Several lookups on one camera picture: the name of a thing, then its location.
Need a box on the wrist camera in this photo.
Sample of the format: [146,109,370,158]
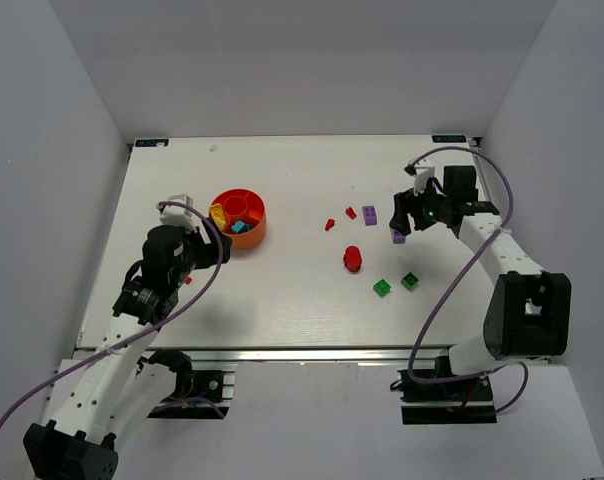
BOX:
[404,158,435,195]
[157,194,195,231]

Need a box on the green lego brick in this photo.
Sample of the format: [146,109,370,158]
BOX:
[401,272,419,290]
[373,279,391,297]

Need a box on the white foam board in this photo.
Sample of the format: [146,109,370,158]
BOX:
[115,363,604,479]

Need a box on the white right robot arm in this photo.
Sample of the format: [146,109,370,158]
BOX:
[390,165,572,382]

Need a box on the green lego brick right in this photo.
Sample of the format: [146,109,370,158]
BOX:
[401,272,419,290]

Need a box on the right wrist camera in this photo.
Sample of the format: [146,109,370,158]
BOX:
[404,158,435,195]

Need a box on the orange round divided container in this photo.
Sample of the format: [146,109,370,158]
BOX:
[209,188,267,250]

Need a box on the purple lego brick with studs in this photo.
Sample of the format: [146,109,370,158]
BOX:
[362,205,378,226]

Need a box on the blue corner sticker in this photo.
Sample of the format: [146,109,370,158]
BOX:
[431,134,467,144]
[134,138,169,148]

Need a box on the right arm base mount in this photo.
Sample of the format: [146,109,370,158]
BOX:
[389,369,497,425]

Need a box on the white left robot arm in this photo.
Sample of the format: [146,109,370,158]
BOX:
[23,219,231,479]

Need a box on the left blue corner sticker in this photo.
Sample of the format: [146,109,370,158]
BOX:
[134,138,169,148]

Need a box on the green lego brick left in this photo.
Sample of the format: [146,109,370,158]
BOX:
[373,279,391,297]

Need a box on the right blue corner sticker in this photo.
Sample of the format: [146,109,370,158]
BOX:
[431,134,467,144]

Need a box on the small teal lego brick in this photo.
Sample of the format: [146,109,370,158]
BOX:
[231,221,253,234]

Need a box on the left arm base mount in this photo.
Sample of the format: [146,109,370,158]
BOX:
[138,349,235,420]

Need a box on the long yellow lego brick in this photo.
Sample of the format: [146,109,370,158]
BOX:
[209,203,228,231]

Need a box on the aluminium table rail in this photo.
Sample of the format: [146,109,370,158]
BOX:
[74,344,551,364]

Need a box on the red rounded lego brick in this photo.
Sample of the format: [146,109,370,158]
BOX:
[343,245,362,273]

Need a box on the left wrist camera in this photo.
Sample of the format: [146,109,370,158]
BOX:
[157,194,195,231]

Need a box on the purple printed lego brick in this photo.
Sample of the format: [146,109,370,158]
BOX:
[391,230,406,244]

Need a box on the teal arched lego brick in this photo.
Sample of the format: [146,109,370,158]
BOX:
[231,220,246,234]

